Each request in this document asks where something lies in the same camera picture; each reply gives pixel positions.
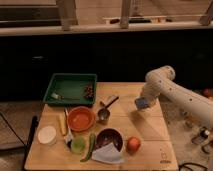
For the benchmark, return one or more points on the green plastic tray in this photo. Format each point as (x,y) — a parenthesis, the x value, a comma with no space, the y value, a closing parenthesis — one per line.
(70,85)

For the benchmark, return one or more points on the dark brown bowl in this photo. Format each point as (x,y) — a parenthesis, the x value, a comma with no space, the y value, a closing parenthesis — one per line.
(107,136)

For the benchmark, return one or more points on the orange fruit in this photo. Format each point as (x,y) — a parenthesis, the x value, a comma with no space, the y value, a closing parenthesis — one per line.
(133,144)

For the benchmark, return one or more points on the grey cloth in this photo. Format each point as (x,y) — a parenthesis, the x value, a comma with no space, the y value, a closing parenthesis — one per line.
(108,154)

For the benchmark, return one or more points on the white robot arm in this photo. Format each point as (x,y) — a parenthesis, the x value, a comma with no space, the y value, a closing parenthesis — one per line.
(160,81)

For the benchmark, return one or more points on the white round container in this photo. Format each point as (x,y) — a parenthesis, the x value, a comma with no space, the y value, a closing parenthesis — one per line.
(47,135)

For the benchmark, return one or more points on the red grapes bunch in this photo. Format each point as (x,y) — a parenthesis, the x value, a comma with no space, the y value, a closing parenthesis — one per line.
(89,92)

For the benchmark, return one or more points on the green cucumber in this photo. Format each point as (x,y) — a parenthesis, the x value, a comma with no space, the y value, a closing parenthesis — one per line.
(92,139)

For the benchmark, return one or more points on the orange bowl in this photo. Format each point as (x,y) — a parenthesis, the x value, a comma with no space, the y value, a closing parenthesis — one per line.
(80,119)

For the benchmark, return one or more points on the yellow banana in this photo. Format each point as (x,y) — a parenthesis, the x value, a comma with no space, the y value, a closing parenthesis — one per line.
(62,121)

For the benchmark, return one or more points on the blue sponge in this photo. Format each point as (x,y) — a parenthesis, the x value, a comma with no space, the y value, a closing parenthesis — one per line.
(141,103)

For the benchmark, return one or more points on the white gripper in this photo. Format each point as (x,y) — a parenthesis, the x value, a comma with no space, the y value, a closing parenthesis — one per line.
(149,96)

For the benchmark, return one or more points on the silver spoon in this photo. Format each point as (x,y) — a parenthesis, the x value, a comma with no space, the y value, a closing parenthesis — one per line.
(60,97)

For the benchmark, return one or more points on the white brush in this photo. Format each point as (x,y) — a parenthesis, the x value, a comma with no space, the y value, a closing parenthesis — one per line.
(69,136)

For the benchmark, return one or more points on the green cup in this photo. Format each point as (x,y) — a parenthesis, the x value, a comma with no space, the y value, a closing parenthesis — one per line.
(78,145)

